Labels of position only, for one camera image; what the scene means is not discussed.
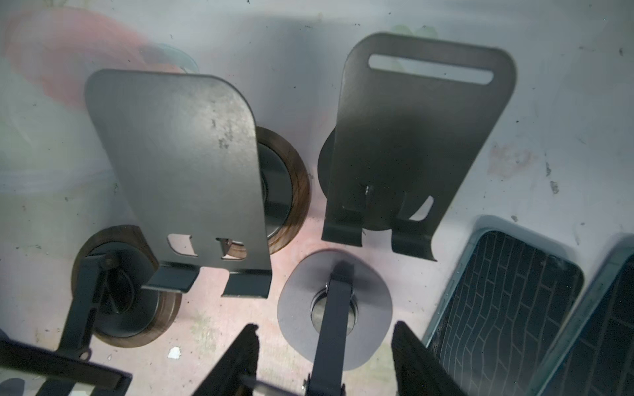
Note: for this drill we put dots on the grey round stand centre front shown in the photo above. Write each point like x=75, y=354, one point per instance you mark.
x=335, y=310

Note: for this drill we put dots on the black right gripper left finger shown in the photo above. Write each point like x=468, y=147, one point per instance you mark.
x=240, y=359

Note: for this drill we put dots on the black phone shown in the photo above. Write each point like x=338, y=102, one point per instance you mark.
x=593, y=353

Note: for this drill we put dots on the phone with reflective screen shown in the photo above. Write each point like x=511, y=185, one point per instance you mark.
x=501, y=312

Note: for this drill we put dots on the grey stand far right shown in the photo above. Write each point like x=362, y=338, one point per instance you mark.
x=413, y=115

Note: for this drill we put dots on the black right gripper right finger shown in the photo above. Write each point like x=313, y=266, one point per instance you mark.
x=418, y=372

